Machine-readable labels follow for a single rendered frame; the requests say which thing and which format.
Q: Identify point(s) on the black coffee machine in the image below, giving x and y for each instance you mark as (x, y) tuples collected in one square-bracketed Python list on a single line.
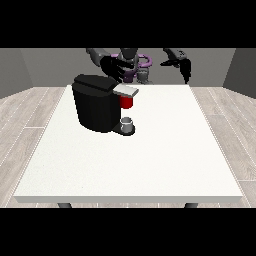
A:
[(95, 105)]

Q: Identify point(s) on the red pod holder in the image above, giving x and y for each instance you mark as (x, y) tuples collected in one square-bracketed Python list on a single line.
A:
[(126, 101)]

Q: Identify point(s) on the small grey cup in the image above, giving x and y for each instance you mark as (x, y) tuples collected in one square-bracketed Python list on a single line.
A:
[(126, 124)]

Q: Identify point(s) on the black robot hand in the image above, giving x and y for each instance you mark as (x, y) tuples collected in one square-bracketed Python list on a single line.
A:
[(185, 66), (110, 66)]

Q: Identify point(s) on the pale grey machine lid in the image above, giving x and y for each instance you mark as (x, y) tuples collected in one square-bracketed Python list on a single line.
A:
[(126, 89)]

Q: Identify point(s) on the grey robot trunk purple rings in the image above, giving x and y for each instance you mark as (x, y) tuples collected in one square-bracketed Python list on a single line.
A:
[(130, 53)]

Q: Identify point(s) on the dark table leg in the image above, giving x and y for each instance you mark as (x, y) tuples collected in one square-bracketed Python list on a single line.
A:
[(65, 205), (191, 205)]

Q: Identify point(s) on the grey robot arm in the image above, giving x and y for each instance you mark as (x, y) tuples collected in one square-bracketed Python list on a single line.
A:
[(96, 54), (175, 52)]

